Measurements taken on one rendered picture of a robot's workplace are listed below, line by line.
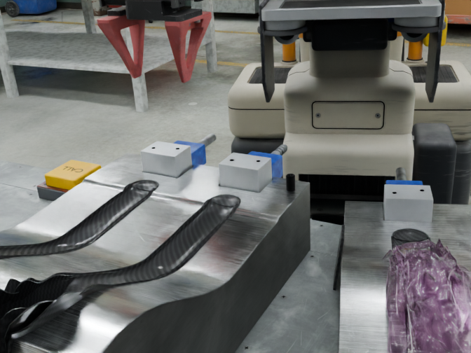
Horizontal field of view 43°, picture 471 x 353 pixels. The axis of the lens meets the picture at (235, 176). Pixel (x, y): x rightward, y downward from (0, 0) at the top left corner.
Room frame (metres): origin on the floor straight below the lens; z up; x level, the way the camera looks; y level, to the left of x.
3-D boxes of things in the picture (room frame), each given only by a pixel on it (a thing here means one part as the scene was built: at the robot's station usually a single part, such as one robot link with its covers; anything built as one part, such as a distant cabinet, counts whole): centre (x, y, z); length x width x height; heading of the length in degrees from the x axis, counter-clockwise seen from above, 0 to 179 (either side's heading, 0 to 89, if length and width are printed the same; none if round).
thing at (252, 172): (0.66, -0.04, 0.89); 0.13 x 0.05 x 0.05; 151
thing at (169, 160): (0.71, 0.06, 0.89); 0.13 x 0.05 x 0.05; 151
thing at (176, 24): (0.67, 0.06, 1.05); 0.07 x 0.07 x 0.09; 61
